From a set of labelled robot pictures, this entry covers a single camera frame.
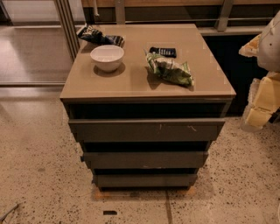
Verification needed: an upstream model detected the grey top drawer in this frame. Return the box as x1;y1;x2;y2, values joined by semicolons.
68;118;225;142

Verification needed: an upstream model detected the green chip bag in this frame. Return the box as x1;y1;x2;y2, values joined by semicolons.
146;52;194;87

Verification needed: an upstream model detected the grey drawer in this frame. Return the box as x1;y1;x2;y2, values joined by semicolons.
68;118;225;142
94;174;198;188
81;151;208;169

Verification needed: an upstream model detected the white ceramic bowl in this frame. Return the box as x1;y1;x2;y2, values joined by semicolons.
90;45;124;73

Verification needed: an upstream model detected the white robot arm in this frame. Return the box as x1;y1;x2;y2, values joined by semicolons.
239;11;280;132

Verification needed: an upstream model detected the dark object at right edge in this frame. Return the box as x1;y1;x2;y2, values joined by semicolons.
269;108;280;123

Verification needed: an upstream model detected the brown drawer cabinet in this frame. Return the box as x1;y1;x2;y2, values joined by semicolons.
60;24;235;176

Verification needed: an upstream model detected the dark blue chip bag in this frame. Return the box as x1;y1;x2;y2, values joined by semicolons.
76;24;124;47

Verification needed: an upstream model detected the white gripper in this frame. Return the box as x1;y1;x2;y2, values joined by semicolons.
239;34;280;132

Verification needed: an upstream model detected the grey bottom drawer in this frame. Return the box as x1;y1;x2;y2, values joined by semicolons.
94;174;198;188

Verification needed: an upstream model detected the black floor socket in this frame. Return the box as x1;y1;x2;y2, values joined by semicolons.
103;210;117;215

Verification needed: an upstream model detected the black snack bar packet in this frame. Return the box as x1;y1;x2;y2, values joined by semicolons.
149;47;177;58

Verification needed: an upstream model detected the grey tool on floor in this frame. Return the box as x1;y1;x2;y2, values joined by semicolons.
0;204;19;224

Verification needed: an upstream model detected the metal railing frame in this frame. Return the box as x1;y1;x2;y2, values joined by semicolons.
54;0;280;57

